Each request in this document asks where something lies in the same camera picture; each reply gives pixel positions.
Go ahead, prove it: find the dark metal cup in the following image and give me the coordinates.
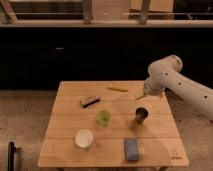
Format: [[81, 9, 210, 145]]
[[135, 107, 148, 124]]

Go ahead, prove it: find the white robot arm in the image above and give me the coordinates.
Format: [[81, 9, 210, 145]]
[[135, 55, 213, 121]]

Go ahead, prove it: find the green translucent cup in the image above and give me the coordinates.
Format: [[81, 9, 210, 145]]
[[97, 110, 110, 126]]

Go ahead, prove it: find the blue sponge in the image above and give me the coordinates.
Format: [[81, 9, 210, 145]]
[[124, 138, 139, 161]]

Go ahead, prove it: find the wooden table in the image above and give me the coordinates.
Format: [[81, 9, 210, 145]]
[[38, 81, 189, 168]]

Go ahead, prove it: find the black bar object on floor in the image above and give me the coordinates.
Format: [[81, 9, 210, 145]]
[[7, 141, 16, 171]]

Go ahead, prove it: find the wooden railing shelf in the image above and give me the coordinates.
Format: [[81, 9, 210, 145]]
[[0, 0, 213, 28]]

